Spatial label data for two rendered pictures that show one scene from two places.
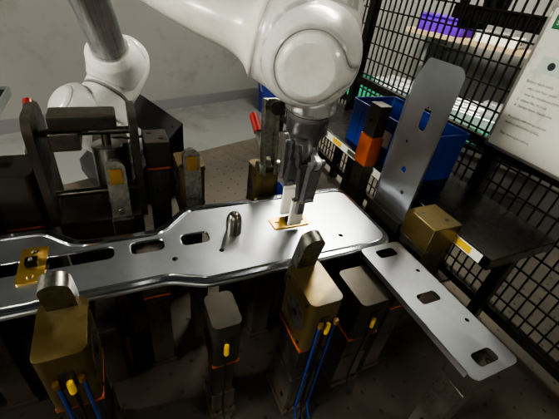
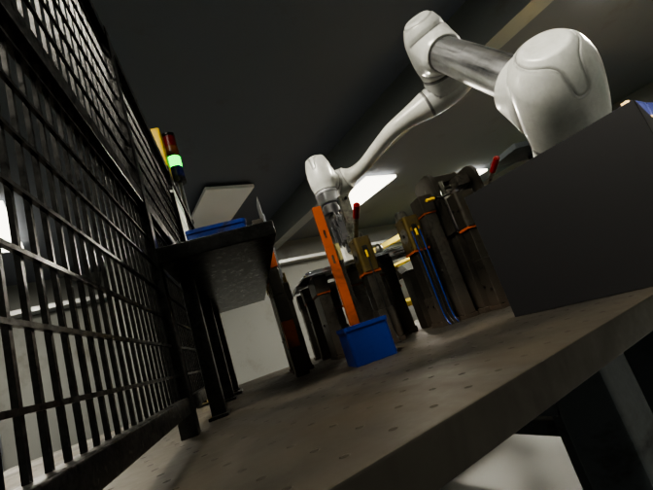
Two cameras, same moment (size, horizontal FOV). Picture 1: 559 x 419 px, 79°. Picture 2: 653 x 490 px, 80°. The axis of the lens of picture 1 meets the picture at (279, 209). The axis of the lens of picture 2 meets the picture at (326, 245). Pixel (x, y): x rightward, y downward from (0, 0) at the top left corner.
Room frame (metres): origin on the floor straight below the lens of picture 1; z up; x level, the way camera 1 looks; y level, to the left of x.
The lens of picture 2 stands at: (1.99, 0.25, 0.79)
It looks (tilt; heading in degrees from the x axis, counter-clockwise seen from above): 12 degrees up; 194
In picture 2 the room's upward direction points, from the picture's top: 18 degrees counter-clockwise
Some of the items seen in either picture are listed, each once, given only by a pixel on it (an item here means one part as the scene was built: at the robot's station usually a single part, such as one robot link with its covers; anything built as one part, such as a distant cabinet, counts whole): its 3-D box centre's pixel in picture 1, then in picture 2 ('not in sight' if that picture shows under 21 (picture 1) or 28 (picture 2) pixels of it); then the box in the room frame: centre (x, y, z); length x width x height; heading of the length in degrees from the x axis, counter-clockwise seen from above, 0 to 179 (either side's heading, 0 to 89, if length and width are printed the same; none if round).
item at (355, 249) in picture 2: (255, 219); (377, 289); (0.74, 0.06, 0.87); 0.10 x 0.07 x 0.35; 29
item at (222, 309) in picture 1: (222, 367); not in sight; (0.33, 0.06, 0.84); 0.10 x 0.05 x 0.29; 29
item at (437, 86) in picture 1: (412, 145); (269, 241); (0.70, -0.26, 1.17); 0.12 x 0.01 x 0.34; 29
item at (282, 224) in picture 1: (289, 219); not in sight; (0.59, -0.02, 1.01); 0.08 x 0.04 x 0.01; 119
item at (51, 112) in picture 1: (104, 211); (468, 237); (0.59, 0.39, 0.95); 0.18 x 0.13 x 0.49; 119
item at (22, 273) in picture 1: (32, 262); not in sight; (0.36, 0.38, 1.01); 0.08 x 0.04 x 0.01; 28
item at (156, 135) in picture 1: (161, 214); (442, 256); (0.66, 0.29, 0.91); 0.07 x 0.05 x 0.42; 29
